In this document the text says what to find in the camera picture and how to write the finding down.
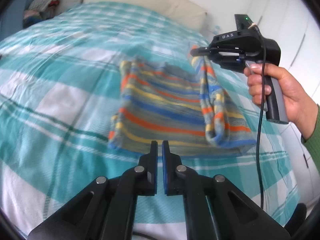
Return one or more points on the green sleeved right forearm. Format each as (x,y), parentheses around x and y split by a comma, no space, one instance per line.
(312,144)

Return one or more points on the multicolour striped knit sweater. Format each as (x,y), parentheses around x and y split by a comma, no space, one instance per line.
(167,94)

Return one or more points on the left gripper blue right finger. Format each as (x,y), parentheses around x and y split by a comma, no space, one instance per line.
(214,207)

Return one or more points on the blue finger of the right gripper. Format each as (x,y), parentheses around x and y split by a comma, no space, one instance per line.
(202,51)

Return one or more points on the person's right hand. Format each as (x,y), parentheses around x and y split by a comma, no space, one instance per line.
(300,108)

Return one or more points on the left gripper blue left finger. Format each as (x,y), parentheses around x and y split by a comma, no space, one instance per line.
(105,208)

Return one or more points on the wall socket with stickers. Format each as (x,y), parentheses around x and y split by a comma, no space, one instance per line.
(216,30)

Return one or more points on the teal white plaid bedspread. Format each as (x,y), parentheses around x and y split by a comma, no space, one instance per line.
(60,87)

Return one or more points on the clothes pile beside bed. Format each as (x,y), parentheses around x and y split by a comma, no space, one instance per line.
(39,10)

